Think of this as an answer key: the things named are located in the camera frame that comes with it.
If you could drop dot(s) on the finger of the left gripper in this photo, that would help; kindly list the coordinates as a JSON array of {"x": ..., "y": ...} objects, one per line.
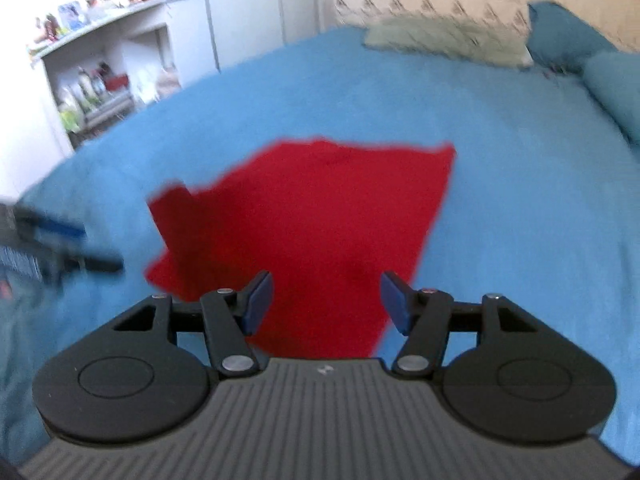
[
  {"x": 73, "y": 262},
  {"x": 29, "y": 223}
]

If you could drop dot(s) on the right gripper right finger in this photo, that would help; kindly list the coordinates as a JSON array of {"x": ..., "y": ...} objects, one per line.
[{"x": 496, "y": 367}]

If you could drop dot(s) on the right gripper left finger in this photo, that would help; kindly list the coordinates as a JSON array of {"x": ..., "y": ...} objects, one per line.
[{"x": 153, "y": 367}]

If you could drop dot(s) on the red knit sweater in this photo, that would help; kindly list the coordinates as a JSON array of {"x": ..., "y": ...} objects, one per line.
[{"x": 326, "y": 220}]

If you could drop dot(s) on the white shelf unit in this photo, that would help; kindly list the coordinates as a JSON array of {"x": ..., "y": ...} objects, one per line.
[{"x": 154, "y": 42}]

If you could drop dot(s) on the red box on shelf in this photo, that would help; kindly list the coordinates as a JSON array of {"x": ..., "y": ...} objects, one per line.
[{"x": 116, "y": 82}]

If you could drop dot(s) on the blue bed sheet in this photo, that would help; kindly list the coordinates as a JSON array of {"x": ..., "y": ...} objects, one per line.
[{"x": 542, "y": 206}]

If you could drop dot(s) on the white wardrobe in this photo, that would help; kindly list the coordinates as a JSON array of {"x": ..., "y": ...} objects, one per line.
[{"x": 245, "y": 29}]

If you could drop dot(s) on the rolled blue duvet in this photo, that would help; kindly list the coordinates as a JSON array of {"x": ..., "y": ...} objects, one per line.
[{"x": 613, "y": 79}]

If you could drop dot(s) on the green pillow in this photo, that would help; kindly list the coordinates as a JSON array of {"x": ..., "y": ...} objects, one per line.
[{"x": 459, "y": 40}]

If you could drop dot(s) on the teal pillow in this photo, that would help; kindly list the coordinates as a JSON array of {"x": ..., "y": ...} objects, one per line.
[{"x": 561, "y": 41}]

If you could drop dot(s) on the cream embroidered pillow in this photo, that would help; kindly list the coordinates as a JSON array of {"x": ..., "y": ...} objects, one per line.
[{"x": 494, "y": 13}]

